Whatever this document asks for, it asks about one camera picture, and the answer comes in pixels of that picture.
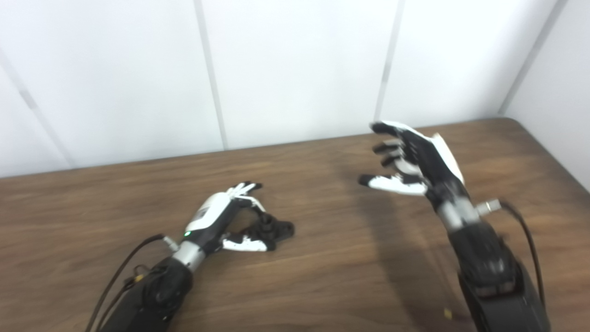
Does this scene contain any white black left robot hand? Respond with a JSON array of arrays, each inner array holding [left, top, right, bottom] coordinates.
[[183, 182, 277, 254]]

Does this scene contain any thin wire yellow connector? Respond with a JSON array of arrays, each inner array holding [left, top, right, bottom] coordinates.
[[94, 265, 158, 332]]

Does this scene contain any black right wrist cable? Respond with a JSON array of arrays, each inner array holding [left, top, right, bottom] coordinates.
[[477, 199, 547, 309]]

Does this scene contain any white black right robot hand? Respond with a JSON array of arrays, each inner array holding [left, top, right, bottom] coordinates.
[[359, 121, 466, 204]]

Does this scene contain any black flanged holder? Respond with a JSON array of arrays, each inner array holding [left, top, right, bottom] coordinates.
[[240, 212, 295, 252]]

